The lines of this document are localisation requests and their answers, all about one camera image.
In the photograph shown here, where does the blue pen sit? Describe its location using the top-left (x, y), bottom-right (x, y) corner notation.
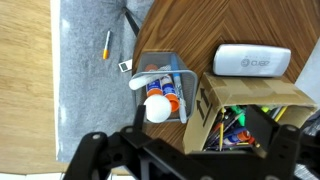
top-left (170, 54), bottom-right (188, 125)

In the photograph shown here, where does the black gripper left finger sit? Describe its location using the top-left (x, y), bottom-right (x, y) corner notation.
top-left (63, 104), bottom-right (156, 180)

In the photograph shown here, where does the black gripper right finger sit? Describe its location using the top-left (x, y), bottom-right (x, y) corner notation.
top-left (246, 104), bottom-right (303, 158)

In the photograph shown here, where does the brown cardboard box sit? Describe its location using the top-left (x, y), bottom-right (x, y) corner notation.
top-left (182, 72), bottom-right (318, 155)

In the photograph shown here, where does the small white flat device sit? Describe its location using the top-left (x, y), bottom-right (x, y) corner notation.
top-left (118, 59), bottom-right (134, 73)

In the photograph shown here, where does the green marker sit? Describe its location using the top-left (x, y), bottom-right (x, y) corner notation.
top-left (229, 105), bottom-right (248, 128)

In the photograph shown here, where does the glue stick with orange cap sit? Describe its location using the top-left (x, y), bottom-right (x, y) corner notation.
top-left (159, 74), bottom-right (181, 113)
top-left (145, 64), bottom-right (164, 99)
top-left (223, 130), bottom-right (252, 146)

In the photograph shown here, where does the white marker with orange cap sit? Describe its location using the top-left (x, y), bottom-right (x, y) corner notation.
top-left (102, 30), bottom-right (112, 61)

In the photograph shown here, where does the yellow pencil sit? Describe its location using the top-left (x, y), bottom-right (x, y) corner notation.
top-left (274, 106), bottom-right (289, 123)
top-left (218, 108), bottom-right (227, 152)

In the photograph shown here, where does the dark wooden table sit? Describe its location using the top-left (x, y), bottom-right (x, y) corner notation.
top-left (131, 0), bottom-right (320, 158)

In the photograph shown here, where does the metal mesh pen holder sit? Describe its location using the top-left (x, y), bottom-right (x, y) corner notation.
top-left (132, 51), bottom-right (199, 124)

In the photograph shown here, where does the white round ball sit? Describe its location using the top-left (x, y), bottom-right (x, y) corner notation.
top-left (143, 94), bottom-right (173, 124)

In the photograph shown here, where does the silver grey glasses case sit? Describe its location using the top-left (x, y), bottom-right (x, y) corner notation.
top-left (212, 43), bottom-right (292, 78)

